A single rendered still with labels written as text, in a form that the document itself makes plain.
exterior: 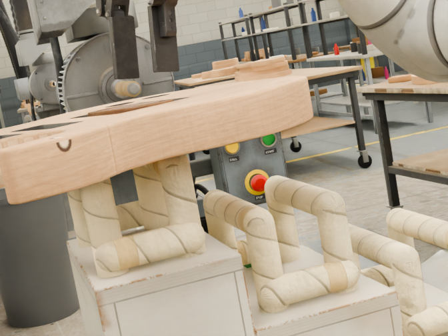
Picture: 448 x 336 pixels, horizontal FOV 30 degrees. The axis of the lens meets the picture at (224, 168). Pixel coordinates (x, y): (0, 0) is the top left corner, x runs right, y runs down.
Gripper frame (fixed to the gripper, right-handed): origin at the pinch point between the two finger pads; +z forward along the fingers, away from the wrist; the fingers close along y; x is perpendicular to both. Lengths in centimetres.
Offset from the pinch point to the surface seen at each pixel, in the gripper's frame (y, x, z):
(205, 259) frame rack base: -11.2, 2.7, 22.1
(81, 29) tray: 89, -46, -15
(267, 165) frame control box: 68, -80, 19
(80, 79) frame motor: 87, -43, -4
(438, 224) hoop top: -15.7, -29.4, 23.0
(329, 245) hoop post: -14.6, -11.6, 22.8
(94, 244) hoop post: -4.5, 11.1, 19.7
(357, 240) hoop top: -8.4, -23.1, 24.3
